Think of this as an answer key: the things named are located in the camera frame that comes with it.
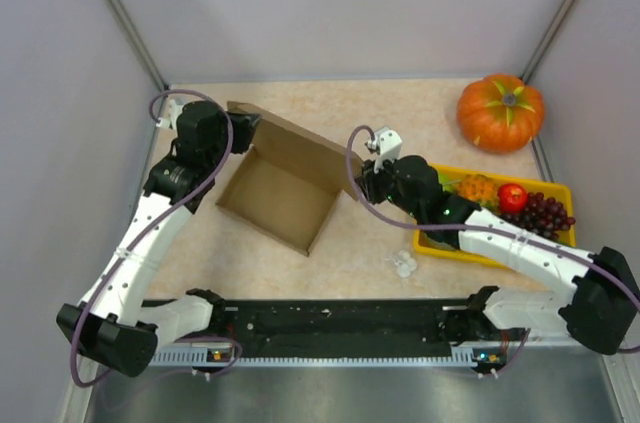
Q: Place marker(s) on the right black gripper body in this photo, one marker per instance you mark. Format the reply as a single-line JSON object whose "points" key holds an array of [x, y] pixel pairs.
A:
{"points": [[384, 185]]}

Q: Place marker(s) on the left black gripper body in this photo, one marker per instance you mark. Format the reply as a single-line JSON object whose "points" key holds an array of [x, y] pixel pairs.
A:
{"points": [[238, 147]]}

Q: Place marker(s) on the brown cardboard box sheet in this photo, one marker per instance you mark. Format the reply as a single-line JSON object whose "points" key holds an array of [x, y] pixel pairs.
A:
{"points": [[288, 183]]}

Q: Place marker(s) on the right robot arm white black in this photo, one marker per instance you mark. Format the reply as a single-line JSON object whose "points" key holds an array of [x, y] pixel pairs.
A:
{"points": [[591, 296]]}

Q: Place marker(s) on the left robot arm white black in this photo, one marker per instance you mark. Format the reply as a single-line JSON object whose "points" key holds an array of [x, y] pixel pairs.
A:
{"points": [[145, 238]]}

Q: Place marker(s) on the yellow plastic tray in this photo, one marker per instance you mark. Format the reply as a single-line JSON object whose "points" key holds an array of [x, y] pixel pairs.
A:
{"points": [[423, 246]]}

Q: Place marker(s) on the clear plastic bits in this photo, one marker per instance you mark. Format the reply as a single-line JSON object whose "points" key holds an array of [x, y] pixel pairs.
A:
{"points": [[405, 264]]}

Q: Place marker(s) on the orange flower decoration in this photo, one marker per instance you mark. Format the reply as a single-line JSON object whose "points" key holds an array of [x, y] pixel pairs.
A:
{"points": [[480, 189]]}

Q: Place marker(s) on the red apple upper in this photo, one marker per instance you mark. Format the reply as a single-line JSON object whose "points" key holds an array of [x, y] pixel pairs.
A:
{"points": [[513, 198]]}

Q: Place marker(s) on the orange pumpkin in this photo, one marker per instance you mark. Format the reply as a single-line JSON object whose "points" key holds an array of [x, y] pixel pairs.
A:
{"points": [[500, 113]]}

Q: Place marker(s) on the purple grape bunch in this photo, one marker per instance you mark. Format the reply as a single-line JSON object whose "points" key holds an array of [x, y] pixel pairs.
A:
{"points": [[544, 216]]}

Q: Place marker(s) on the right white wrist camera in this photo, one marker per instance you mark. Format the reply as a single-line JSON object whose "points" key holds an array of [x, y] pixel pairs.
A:
{"points": [[385, 145]]}

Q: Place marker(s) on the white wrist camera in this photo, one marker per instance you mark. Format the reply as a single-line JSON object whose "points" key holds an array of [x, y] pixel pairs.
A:
{"points": [[173, 109], [385, 145]]}

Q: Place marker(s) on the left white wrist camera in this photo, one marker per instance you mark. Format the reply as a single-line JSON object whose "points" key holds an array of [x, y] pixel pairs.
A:
{"points": [[173, 109]]}

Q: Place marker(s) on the left corner aluminium post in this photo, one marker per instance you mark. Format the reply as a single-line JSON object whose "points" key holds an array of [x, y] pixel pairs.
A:
{"points": [[135, 42]]}

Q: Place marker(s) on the corner aluminium post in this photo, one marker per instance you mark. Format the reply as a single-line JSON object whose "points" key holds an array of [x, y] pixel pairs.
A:
{"points": [[135, 42], [558, 21]]}

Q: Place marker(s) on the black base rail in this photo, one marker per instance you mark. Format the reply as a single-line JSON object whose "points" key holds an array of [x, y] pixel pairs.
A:
{"points": [[323, 329]]}

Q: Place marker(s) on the aluminium frame beam front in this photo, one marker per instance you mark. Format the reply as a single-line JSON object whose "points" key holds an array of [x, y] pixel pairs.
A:
{"points": [[334, 329]]}

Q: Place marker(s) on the right corner aluminium post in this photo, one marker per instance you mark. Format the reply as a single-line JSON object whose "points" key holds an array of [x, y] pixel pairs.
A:
{"points": [[558, 21]]}

